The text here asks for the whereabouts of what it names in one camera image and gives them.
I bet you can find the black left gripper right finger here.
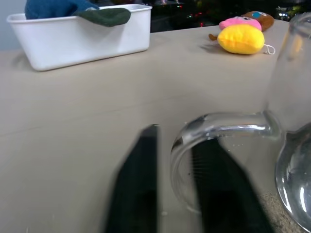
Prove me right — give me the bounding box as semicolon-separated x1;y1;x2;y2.
191;136;276;233

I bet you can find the brown plush toy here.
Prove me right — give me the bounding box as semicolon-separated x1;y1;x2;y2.
208;10;275;41

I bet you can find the clear glass mug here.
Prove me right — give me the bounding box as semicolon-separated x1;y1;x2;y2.
170;12;311;233

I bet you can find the yellow plush toy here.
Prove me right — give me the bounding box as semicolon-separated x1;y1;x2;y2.
217;24;276;55

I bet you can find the dark green cloth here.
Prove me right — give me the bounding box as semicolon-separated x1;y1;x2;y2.
72;7;132;28

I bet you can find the blue cloth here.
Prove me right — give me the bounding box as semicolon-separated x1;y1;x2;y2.
24;0;100;20

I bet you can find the white plastic bin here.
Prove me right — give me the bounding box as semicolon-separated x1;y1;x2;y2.
6;3;153;72

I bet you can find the pink plush toy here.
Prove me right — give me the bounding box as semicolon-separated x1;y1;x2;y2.
218;16;262;32

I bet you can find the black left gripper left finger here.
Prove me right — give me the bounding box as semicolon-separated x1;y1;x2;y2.
104;124;160;233

